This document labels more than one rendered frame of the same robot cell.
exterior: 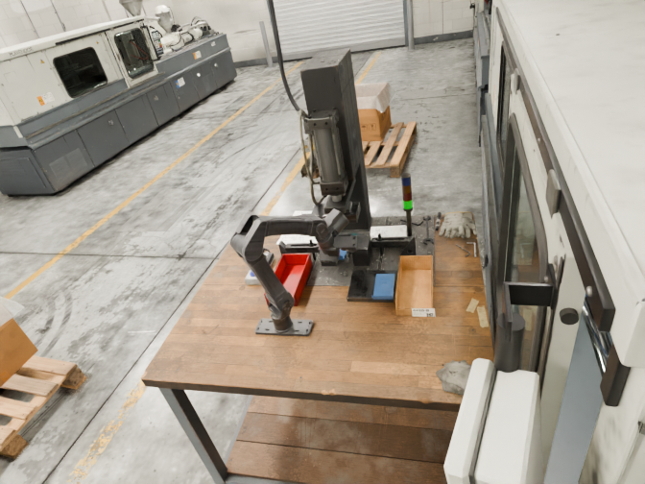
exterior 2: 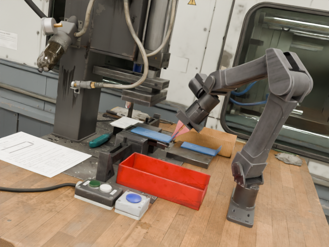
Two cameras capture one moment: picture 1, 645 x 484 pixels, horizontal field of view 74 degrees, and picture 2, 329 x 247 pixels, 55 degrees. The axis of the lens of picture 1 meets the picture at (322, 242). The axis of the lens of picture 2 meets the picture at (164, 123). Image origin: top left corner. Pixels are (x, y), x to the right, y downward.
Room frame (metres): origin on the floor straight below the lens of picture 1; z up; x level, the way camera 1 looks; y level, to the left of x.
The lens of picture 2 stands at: (1.43, 1.01, 1.34)
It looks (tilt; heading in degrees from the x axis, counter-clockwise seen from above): 16 degrees down; 266
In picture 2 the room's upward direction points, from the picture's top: 11 degrees clockwise
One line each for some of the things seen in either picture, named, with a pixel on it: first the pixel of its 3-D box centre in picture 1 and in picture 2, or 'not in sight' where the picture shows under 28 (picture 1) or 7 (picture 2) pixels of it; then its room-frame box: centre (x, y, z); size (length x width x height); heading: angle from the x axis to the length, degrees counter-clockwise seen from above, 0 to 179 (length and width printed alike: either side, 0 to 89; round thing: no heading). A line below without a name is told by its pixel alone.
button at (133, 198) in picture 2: not in sight; (133, 199); (1.42, 0.30, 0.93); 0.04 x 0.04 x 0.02
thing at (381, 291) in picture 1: (383, 284); (201, 146); (1.19, -0.19, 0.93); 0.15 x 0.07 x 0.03; 163
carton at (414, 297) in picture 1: (416, 284); (205, 139); (1.15, -0.30, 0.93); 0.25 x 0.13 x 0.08; 161
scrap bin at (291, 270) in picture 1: (289, 278); (164, 179); (1.34, 0.16, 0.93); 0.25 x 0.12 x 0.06; 161
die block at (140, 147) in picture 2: (346, 252); (138, 143); (1.43, -0.09, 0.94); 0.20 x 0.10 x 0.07; 71
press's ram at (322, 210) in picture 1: (334, 181); (131, 61); (1.51, -0.09, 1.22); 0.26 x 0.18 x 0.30; 161
